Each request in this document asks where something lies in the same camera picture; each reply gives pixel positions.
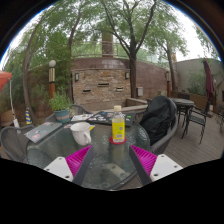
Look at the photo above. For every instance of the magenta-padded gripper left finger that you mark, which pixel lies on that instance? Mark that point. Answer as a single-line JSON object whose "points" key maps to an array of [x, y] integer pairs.
{"points": [[77, 160]]}

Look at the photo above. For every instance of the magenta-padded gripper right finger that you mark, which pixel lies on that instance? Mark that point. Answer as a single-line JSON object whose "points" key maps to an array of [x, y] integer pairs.
{"points": [[145, 160]]}

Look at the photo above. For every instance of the clear bottle with yellow label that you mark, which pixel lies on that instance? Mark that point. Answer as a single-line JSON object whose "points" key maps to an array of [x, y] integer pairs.
{"points": [[118, 128]]}

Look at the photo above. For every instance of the white ceramic mug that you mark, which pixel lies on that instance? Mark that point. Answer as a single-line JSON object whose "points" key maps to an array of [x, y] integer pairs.
{"points": [[81, 133]]}

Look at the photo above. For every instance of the white printed booklet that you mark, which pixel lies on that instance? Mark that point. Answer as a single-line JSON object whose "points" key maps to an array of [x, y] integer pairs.
{"points": [[81, 117]]}

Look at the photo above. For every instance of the grey laptop with stickers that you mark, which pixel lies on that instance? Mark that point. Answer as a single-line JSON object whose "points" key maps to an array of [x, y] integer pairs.
{"points": [[43, 130]]}

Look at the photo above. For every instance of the green plant in blue pot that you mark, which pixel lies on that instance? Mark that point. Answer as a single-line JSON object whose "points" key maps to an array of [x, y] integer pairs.
{"points": [[62, 115]]}

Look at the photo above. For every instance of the black laptop with stickers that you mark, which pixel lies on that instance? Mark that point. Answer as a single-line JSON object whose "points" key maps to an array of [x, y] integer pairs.
{"points": [[103, 117]]}

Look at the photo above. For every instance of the dark metal patio chair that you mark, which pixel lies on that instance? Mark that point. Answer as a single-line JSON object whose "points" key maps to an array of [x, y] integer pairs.
{"points": [[195, 118]]}

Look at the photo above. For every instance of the blue yellow striped cone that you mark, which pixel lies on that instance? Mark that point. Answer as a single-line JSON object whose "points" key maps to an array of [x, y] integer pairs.
{"points": [[28, 116]]}

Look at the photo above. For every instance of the dark round patio table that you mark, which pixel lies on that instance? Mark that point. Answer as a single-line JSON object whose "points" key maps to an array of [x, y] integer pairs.
{"points": [[181, 102]]}

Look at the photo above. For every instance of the folded maroon patio umbrella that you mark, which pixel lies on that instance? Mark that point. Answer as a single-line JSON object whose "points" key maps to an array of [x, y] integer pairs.
{"points": [[209, 83]]}

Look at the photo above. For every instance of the orange canopy tent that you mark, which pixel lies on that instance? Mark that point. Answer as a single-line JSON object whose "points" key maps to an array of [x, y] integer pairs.
{"points": [[4, 78]]}

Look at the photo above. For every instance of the grey wall box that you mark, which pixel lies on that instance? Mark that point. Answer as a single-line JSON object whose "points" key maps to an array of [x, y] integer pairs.
{"points": [[140, 91]]}

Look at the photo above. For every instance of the slim wooden lamp post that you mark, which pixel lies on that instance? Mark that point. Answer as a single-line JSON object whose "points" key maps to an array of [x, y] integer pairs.
{"points": [[168, 83]]}

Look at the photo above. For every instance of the wooden lamp post with globe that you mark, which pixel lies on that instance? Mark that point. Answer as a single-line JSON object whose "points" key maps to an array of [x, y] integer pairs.
{"points": [[52, 83]]}

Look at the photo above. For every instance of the black wall lantern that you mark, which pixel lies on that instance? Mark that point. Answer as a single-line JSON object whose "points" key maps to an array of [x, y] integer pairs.
{"points": [[127, 75], [76, 77]]}

